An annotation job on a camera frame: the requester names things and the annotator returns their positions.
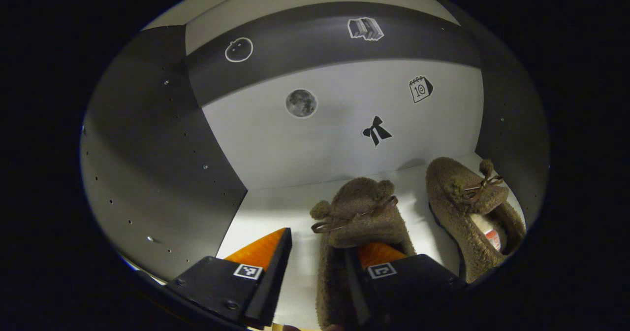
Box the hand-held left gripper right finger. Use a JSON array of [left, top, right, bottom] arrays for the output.
[[344, 241, 468, 331]]

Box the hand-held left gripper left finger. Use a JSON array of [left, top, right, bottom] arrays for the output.
[[164, 227, 293, 328]]

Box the brown fuzzy shoe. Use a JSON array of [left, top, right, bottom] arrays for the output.
[[425, 157, 527, 284], [310, 177, 418, 331]]

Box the white shoe cabinet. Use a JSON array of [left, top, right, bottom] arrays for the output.
[[80, 0, 551, 324]]

